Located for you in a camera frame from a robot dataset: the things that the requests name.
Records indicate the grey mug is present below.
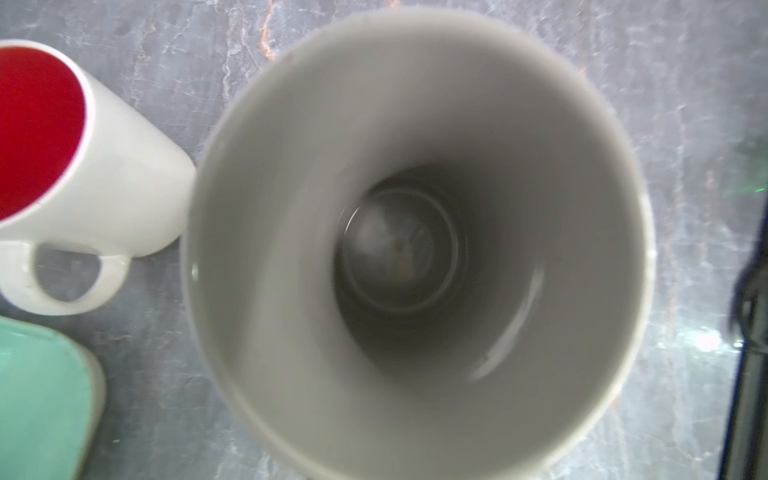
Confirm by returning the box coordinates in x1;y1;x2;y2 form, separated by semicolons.
181;7;656;479

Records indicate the white mug red inside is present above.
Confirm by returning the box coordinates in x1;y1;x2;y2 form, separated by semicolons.
1;39;196;316

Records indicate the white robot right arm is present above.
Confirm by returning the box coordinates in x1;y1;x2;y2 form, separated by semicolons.
718;217;767;479

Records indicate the mint green floral tray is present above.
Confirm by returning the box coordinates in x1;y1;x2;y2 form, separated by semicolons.
1;317;106;479

